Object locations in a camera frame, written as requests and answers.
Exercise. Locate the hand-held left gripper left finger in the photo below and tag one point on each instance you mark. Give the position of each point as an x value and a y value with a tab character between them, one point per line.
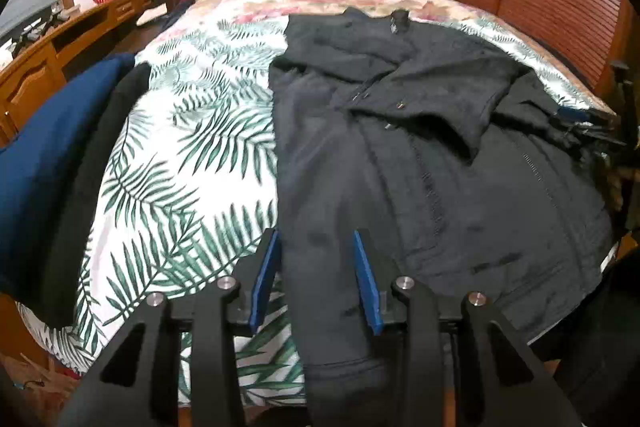
265	277

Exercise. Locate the white paper pad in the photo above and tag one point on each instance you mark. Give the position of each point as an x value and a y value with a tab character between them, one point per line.
151	16

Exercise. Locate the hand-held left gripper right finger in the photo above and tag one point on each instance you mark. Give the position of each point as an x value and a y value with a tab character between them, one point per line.
367	287

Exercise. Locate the wooden desk with cabinets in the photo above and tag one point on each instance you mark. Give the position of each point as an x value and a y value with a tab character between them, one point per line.
45	67

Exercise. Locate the black clamp tool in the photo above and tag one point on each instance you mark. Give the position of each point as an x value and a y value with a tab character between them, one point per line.
60	14
27	34

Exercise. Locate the black jacket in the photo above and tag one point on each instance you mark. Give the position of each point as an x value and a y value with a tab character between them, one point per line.
400	157

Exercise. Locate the leaf print bedsheet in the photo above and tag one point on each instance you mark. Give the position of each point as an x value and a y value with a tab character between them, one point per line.
190	157

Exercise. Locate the navy blue folded garment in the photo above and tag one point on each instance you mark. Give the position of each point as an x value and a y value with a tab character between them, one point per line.
40	167

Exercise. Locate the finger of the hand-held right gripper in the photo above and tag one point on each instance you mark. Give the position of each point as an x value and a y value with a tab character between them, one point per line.
575	114

